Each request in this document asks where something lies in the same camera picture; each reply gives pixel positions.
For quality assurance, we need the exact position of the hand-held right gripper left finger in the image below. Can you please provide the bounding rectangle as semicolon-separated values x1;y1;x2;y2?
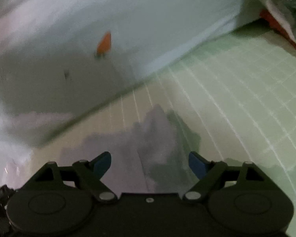
35;151;118;203

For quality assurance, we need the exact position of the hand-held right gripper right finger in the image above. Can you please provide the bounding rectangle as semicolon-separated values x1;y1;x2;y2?
182;151;271;204

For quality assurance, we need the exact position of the grey hoodie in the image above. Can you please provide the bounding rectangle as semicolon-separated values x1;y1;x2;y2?
60;104;202;194

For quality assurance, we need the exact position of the green grid mat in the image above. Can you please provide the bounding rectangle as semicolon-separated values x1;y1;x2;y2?
27;20;296;237

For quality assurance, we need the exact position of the pale carrot-print bedding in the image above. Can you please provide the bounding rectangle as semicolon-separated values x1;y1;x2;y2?
0;0;259;158

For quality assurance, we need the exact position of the orange cloth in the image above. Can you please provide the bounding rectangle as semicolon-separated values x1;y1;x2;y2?
259;8;296;58

